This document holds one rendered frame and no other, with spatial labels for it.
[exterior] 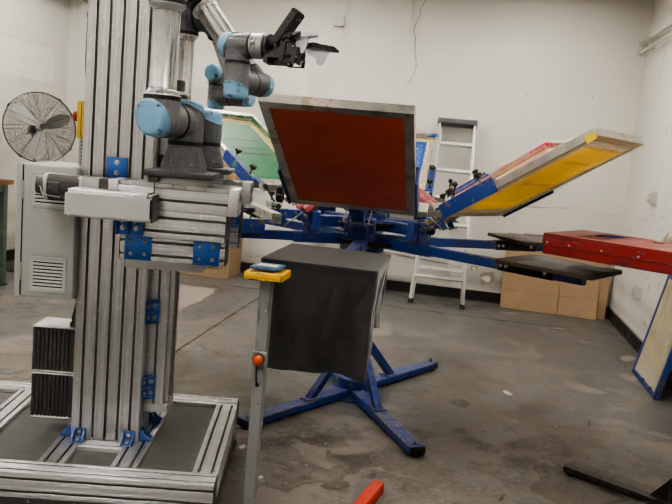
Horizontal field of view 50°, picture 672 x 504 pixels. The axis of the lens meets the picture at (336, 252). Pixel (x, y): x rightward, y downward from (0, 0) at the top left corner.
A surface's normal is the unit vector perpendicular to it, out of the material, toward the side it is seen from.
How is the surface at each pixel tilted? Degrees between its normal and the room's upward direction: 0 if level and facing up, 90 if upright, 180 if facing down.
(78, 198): 90
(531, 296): 75
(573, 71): 90
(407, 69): 90
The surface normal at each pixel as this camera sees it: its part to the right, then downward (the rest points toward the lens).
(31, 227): 0.04, 0.14
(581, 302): -0.14, -0.18
